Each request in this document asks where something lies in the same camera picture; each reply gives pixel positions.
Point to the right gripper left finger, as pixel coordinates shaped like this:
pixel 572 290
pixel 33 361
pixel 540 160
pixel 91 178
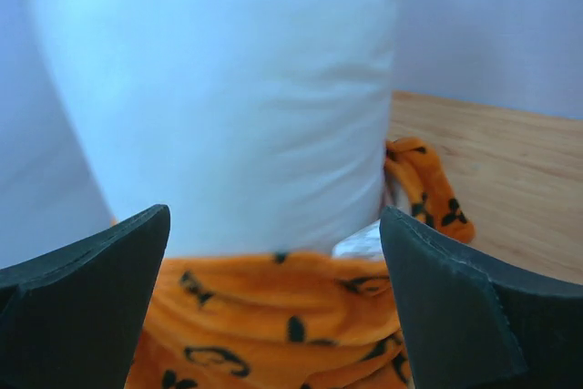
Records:
pixel 71 318

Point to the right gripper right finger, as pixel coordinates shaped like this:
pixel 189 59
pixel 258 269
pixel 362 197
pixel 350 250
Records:
pixel 473 321

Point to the orange black-patterned plush pillowcase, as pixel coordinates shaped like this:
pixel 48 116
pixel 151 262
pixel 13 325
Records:
pixel 278 319

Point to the white pillow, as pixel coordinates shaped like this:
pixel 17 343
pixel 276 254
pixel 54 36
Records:
pixel 261 123

